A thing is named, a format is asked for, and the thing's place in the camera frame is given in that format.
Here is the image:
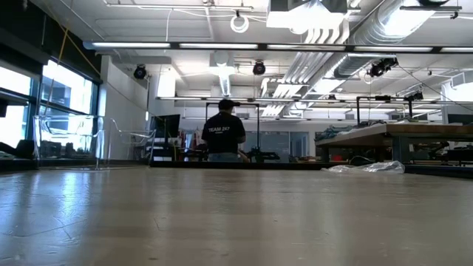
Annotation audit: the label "clear plastic bag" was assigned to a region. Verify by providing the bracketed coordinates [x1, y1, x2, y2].
[321, 160, 406, 175]

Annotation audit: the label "person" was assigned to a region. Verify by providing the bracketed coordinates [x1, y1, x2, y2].
[201, 98, 248, 163]

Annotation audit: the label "black ceiling spotlight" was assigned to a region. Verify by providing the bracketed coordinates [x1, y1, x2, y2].
[367, 56, 400, 78]
[133, 64, 149, 81]
[252, 60, 267, 77]
[404, 91, 425, 103]

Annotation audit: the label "black monitor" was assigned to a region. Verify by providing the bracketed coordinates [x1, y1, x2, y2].
[149, 113, 182, 140]

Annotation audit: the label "clear acrylic stand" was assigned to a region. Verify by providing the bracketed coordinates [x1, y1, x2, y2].
[106, 117, 157, 166]

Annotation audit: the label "cloth pile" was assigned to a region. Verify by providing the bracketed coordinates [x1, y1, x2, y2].
[323, 119, 388, 134]

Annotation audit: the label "white ceiling air unit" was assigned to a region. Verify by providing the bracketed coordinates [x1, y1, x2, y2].
[265, 0, 350, 35]

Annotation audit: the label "clear acrylic box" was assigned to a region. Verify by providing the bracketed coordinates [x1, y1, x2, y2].
[33, 114, 106, 170]

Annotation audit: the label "wooden workbench steel legs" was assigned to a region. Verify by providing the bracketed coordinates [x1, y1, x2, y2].
[314, 123, 473, 165]

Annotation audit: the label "tall black stand frame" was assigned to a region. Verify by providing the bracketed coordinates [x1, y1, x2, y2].
[205, 102, 261, 163]

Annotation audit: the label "black aluminium rig frame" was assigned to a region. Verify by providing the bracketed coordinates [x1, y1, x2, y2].
[0, 157, 473, 180]

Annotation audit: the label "white cable coil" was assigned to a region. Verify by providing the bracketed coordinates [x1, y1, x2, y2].
[229, 13, 251, 35]

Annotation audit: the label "black gantry frame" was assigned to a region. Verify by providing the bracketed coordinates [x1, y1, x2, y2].
[355, 95, 415, 126]

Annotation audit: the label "silver ventilation duct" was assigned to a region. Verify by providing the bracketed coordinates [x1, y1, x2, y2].
[306, 0, 437, 93]

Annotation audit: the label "yellow cable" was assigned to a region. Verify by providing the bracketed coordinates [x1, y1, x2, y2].
[44, 21, 103, 112]

